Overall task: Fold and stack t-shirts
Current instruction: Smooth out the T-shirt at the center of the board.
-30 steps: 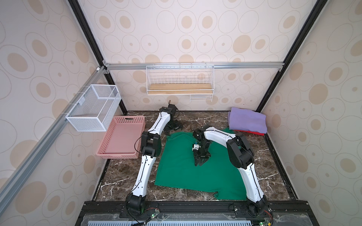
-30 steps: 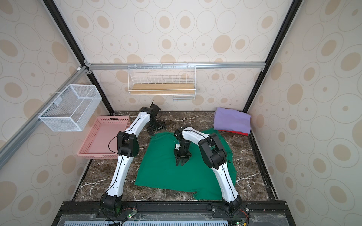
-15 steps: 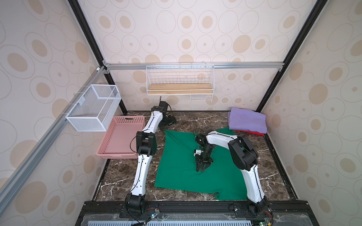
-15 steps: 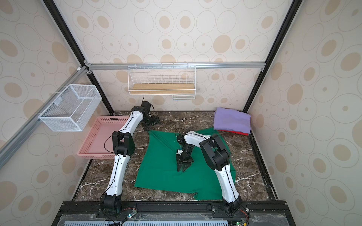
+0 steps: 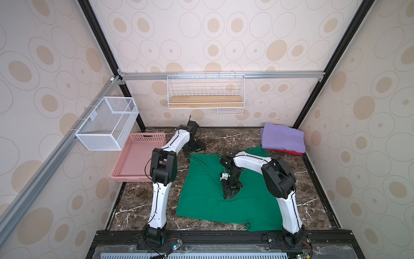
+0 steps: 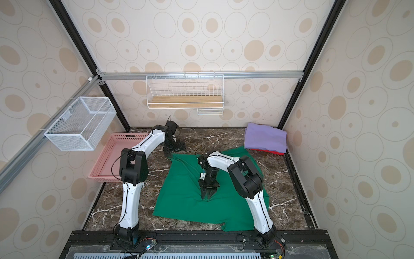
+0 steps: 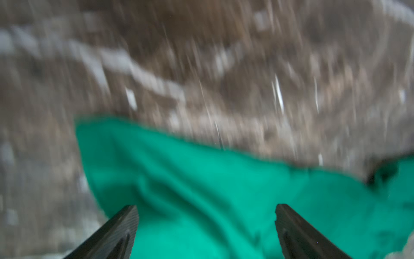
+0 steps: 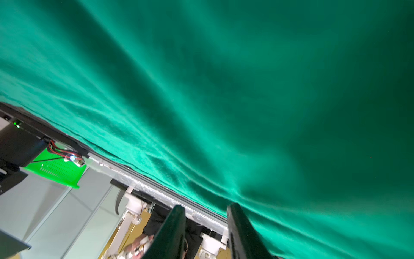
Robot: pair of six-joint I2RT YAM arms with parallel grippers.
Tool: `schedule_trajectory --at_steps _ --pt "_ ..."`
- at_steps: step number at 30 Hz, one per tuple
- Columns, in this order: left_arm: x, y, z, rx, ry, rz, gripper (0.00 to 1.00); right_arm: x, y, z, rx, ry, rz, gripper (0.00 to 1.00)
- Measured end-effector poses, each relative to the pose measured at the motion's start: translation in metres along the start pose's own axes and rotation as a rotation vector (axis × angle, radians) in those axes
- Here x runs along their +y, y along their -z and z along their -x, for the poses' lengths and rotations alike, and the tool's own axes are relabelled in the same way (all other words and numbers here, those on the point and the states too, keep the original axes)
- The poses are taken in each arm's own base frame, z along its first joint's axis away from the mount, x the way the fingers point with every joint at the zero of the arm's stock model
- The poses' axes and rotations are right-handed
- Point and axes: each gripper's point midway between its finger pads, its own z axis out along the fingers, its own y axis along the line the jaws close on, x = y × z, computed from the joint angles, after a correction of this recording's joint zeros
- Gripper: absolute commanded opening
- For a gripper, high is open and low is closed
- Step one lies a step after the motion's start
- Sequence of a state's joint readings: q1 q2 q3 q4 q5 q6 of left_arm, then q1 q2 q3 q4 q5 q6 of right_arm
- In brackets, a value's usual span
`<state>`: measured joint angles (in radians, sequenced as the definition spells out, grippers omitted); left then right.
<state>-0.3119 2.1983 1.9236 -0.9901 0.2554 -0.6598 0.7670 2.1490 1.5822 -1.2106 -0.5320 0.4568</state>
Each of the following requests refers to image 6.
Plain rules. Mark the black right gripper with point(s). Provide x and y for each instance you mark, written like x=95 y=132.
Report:
x=208 y=184

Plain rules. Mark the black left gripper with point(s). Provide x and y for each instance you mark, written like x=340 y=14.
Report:
x=179 y=147

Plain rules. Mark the green t-shirt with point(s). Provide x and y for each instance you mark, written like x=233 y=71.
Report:
x=180 y=198

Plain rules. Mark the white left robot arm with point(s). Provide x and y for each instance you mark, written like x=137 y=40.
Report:
x=134 y=170

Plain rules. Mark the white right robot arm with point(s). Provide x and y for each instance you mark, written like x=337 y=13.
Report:
x=247 y=182

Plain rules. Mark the pink plastic basket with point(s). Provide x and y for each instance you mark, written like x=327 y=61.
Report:
x=106 y=168

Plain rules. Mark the folded red t-shirt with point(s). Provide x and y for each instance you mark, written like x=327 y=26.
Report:
x=272 y=152

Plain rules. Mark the folded purple t-shirt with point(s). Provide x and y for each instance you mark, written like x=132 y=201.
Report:
x=263 y=137

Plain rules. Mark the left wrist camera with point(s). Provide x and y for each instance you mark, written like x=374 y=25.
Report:
x=171 y=127

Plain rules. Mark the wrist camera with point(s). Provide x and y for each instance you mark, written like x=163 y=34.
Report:
x=203 y=162
x=171 y=127

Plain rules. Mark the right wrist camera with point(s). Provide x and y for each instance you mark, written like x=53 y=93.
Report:
x=203 y=162

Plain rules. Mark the white wire wall shelf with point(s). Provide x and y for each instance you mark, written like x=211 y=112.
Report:
x=205 y=95

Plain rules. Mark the aluminium wall rail back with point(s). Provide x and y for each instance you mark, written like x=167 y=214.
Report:
x=196 y=75

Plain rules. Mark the aluminium wall rail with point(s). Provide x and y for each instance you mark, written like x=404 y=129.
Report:
x=11 y=170
x=196 y=75

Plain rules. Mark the white mesh wall basket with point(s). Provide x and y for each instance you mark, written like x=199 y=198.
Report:
x=82 y=125

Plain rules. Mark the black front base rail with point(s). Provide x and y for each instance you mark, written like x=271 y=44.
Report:
x=313 y=244

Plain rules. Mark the aluminium wall rail left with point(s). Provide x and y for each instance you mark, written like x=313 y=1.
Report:
x=11 y=170

